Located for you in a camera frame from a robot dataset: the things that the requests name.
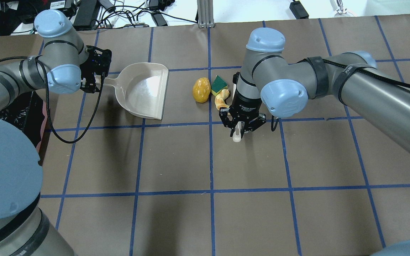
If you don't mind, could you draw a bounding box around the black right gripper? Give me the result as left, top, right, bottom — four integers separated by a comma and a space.
219, 75, 267, 137

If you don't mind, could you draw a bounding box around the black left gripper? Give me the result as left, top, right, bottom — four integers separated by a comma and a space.
80, 46, 112, 94

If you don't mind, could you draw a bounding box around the beige plastic dustpan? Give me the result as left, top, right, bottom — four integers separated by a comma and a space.
104, 63, 169, 120

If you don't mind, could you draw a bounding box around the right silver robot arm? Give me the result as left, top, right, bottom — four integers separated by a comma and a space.
214, 27, 410, 256

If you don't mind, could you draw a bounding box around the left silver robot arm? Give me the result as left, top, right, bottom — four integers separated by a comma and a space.
0, 9, 112, 256

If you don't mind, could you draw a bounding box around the bin with black bag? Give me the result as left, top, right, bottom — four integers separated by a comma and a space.
0, 92, 47, 153

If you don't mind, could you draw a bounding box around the yellow peel piece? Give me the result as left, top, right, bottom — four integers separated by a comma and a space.
215, 89, 230, 111

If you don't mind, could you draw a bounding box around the green yellow sponge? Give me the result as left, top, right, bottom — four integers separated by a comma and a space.
210, 75, 228, 96

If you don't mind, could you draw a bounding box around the yellow lemon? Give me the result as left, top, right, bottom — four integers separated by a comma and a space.
192, 77, 211, 103

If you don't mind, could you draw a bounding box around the black power adapter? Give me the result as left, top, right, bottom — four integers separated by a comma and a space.
289, 0, 309, 20

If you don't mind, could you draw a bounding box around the aluminium frame post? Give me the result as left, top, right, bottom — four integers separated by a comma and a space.
197, 0, 215, 28

